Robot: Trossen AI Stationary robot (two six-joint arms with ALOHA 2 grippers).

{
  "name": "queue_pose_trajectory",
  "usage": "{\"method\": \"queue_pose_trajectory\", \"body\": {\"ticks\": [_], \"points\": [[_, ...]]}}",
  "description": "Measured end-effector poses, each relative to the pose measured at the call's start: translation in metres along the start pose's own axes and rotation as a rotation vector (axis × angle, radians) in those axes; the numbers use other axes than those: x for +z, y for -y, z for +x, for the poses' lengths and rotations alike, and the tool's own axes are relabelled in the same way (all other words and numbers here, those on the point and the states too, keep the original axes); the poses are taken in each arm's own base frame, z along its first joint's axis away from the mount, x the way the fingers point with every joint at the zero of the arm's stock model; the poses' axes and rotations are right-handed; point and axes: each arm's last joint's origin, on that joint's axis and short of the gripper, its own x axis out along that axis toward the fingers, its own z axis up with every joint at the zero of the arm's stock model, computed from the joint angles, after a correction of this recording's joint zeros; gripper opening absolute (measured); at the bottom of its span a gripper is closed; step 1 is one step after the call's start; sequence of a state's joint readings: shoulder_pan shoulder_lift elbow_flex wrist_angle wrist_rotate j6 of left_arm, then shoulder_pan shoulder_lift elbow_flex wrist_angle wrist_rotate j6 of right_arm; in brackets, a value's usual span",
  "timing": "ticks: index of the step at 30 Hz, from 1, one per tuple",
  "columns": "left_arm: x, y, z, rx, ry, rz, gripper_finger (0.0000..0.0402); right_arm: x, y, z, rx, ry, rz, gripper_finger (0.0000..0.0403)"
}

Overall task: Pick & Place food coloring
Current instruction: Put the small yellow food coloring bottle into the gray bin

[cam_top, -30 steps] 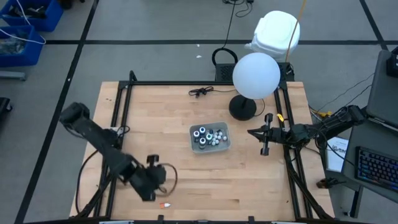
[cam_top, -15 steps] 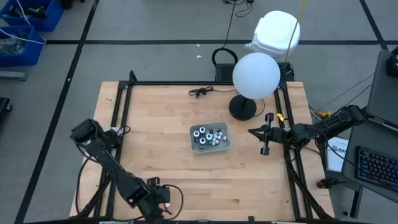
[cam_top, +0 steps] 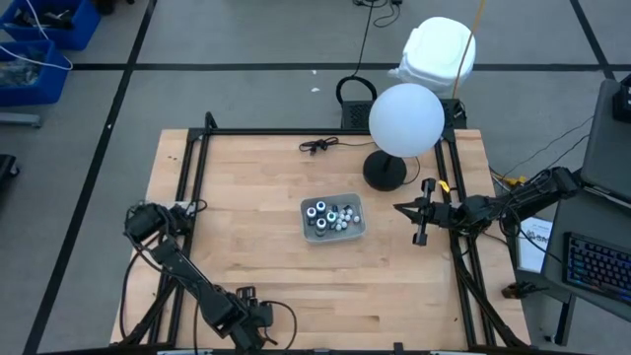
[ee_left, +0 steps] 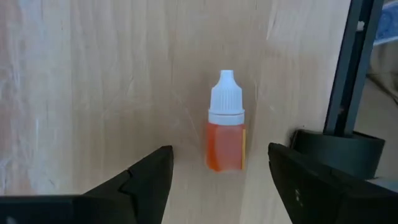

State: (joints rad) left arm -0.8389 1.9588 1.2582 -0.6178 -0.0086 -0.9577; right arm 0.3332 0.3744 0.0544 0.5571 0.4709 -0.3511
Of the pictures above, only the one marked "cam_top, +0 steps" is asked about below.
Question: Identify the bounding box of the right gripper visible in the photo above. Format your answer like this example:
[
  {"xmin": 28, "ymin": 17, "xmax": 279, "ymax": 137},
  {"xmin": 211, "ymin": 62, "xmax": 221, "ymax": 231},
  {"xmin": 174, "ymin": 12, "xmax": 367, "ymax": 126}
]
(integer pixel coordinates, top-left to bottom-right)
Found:
[{"xmin": 392, "ymin": 177, "xmax": 457, "ymax": 247}]

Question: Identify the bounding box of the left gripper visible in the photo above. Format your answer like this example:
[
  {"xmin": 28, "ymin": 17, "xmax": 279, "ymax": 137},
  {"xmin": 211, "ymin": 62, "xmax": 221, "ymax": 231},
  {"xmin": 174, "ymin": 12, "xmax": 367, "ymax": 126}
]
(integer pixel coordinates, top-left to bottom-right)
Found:
[{"xmin": 230, "ymin": 284, "xmax": 275, "ymax": 353}]

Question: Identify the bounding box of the grey plastic bin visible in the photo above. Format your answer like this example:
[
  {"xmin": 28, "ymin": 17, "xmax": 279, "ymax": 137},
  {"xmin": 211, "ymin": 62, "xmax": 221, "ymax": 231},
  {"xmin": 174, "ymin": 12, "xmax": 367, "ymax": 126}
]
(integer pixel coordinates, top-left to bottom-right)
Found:
[{"xmin": 300, "ymin": 192, "xmax": 368, "ymax": 245}]

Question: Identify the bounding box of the globe table lamp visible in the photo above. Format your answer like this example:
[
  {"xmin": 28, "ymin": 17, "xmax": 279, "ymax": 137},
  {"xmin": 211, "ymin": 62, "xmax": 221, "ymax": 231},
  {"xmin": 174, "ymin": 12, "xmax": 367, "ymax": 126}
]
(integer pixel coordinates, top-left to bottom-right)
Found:
[{"xmin": 363, "ymin": 82, "xmax": 447, "ymax": 192}]

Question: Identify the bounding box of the black perforated equipment box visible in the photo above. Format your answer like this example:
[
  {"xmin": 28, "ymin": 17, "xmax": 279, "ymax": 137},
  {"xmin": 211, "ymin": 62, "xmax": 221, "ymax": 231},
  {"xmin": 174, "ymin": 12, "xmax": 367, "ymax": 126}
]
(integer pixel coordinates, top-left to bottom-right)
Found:
[{"xmin": 340, "ymin": 98, "xmax": 467, "ymax": 131}]

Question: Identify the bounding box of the white printed paper sheet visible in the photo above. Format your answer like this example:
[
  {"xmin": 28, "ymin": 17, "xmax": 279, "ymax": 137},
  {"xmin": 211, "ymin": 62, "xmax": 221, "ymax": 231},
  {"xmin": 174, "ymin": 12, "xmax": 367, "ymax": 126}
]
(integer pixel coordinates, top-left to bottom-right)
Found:
[{"xmin": 515, "ymin": 215, "xmax": 556, "ymax": 275}]

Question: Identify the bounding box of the grey keyboard desk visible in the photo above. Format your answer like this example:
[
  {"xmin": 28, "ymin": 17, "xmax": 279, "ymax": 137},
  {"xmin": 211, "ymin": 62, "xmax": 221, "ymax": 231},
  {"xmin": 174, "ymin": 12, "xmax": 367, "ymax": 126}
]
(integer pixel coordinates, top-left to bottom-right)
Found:
[{"xmin": 541, "ymin": 78, "xmax": 631, "ymax": 321}]

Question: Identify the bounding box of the white lined trash bin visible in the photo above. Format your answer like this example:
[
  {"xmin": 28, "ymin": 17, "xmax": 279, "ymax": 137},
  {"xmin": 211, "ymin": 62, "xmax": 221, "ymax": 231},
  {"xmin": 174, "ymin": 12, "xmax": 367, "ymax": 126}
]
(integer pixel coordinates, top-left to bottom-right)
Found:
[{"xmin": 388, "ymin": 17, "xmax": 477, "ymax": 98}]

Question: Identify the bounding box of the black computer keyboard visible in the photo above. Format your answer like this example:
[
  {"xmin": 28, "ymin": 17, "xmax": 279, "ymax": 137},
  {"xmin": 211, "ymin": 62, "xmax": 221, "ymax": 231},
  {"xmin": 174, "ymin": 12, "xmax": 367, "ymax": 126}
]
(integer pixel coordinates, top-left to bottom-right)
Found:
[{"xmin": 565, "ymin": 231, "xmax": 631, "ymax": 305}]

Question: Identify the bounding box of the blue plastic crate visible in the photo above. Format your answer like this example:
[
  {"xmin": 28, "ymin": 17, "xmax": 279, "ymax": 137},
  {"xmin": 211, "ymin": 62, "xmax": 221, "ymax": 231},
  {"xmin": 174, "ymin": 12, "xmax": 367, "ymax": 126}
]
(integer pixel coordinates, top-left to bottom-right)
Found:
[
  {"xmin": 0, "ymin": 39, "xmax": 73, "ymax": 107},
  {"xmin": 0, "ymin": 0, "xmax": 103, "ymax": 50}
]

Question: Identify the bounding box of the black lamp power cable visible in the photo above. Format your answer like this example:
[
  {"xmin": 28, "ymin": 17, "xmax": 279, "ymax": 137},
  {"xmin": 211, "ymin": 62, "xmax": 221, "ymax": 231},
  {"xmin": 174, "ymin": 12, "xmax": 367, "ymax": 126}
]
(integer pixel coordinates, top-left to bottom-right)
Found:
[{"xmin": 299, "ymin": 136, "xmax": 421, "ymax": 186}]

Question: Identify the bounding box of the black looped floor cable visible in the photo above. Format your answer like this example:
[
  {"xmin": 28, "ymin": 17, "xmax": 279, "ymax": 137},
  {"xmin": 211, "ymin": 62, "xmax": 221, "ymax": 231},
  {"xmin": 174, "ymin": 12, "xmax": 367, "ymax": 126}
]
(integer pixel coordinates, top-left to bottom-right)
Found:
[{"xmin": 335, "ymin": 0, "xmax": 403, "ymax": 106}]

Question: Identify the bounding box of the yellow hanging cable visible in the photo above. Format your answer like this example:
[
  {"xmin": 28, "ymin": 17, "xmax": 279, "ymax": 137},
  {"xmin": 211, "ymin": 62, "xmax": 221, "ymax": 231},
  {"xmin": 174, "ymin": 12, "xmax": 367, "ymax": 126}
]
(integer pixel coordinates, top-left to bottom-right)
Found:
[{"xmin": 452, "ymin": 0, "xmax": 487, "ymax": 98}]

